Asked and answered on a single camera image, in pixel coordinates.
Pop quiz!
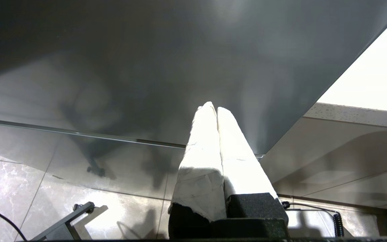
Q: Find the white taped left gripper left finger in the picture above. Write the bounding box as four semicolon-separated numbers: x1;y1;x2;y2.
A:
168;102;227;239

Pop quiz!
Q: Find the thin black cable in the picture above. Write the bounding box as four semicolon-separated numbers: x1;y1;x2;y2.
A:
0;203;28;242

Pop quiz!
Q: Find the grey glossy cabinet door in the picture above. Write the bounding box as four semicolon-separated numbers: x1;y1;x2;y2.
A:
0;0;387;158

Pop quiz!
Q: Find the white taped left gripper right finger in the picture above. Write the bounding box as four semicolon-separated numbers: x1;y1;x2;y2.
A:
217;107;289;223

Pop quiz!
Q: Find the black coiled cable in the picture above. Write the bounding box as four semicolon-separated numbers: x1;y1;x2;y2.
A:
281;201;345;238

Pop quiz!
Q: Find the grey metal stand leg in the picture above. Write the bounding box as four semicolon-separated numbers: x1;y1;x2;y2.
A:
31;202;95;241

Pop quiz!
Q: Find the beige base cabinet front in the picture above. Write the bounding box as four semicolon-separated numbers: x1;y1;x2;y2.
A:
261;116;387;210

